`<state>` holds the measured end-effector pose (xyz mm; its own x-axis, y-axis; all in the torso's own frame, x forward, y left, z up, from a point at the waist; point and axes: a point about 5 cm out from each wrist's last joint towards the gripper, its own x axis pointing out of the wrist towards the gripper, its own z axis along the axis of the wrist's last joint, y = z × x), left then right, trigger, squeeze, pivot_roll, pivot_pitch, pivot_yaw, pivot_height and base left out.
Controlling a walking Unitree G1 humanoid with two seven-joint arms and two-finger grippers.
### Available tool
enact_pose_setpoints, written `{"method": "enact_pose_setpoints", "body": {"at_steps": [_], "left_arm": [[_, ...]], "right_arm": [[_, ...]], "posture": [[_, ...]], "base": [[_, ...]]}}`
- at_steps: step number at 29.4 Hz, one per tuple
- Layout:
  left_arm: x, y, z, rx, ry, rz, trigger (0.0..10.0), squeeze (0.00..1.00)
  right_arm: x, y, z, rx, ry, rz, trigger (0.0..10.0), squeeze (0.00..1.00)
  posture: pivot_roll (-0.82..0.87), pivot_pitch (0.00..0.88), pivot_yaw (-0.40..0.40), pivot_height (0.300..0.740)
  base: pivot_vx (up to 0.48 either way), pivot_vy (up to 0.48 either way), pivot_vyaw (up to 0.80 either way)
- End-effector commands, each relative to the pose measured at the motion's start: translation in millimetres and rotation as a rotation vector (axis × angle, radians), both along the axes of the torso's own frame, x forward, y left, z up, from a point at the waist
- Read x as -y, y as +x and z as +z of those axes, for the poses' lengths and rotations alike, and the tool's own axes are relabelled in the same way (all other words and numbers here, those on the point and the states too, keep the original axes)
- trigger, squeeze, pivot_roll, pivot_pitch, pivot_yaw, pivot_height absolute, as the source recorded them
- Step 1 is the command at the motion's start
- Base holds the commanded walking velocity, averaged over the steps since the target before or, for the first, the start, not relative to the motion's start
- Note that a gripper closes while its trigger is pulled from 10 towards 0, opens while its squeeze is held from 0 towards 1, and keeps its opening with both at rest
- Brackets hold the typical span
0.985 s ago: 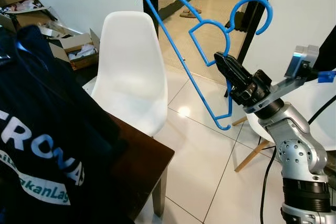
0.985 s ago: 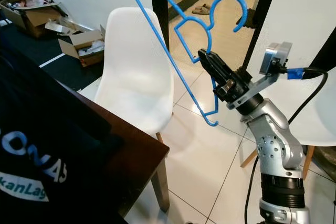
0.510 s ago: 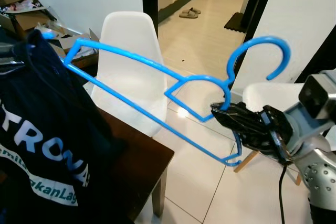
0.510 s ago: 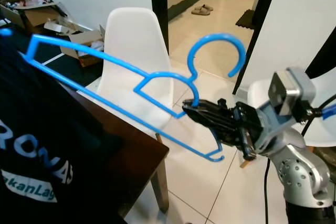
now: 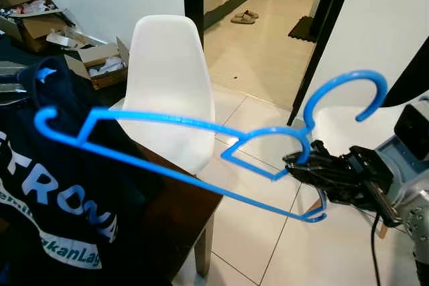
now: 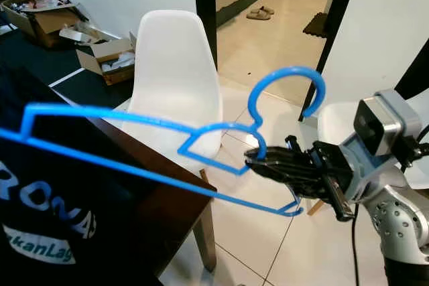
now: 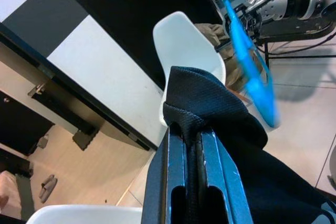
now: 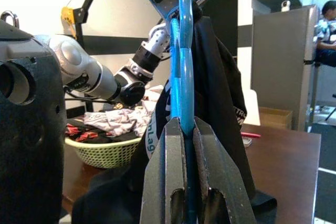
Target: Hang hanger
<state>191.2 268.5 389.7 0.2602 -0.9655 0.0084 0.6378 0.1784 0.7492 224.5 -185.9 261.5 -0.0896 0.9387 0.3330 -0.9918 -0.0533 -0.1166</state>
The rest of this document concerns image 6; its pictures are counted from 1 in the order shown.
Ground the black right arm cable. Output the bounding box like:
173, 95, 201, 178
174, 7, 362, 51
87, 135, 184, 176
349, 216, 361, 286

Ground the large cardboard box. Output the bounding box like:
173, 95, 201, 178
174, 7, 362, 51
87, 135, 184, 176
3, 0, 88, 49

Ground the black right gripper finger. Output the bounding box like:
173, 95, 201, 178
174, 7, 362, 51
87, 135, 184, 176
247, 163, 329, 196
245, 137, 316, 166

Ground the small open cardboard box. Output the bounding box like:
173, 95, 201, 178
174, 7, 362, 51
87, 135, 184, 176
75, 31, 138, 86

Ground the dark door mat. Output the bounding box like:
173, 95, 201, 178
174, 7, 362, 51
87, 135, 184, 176
303, 13, 329, 38

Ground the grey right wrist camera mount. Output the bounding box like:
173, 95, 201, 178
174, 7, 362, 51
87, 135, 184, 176
342, 90, 424, 196

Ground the dark navy printed t-shirt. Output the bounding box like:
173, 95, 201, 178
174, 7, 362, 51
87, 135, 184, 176
0, 65, 101, 286

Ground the blue plastic hanger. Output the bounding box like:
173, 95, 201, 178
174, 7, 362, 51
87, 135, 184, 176
0, 66, 327, 218

